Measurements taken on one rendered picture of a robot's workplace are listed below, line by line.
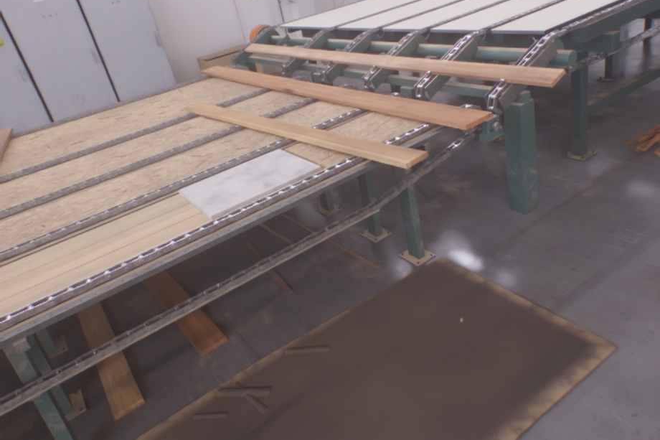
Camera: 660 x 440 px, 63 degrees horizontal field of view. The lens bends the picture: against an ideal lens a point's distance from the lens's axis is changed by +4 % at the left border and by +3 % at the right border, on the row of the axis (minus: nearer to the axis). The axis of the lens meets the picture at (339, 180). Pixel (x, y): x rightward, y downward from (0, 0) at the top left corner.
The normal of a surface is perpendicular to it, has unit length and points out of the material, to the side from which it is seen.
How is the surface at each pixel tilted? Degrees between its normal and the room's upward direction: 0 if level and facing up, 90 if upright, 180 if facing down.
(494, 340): 0
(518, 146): 90
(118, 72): 90
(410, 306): 0
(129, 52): 90
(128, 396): 0
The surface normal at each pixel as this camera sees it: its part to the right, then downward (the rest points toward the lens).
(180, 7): 0.58, 0.18
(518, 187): -0.80, 0.39
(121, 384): -0.19, -0.89
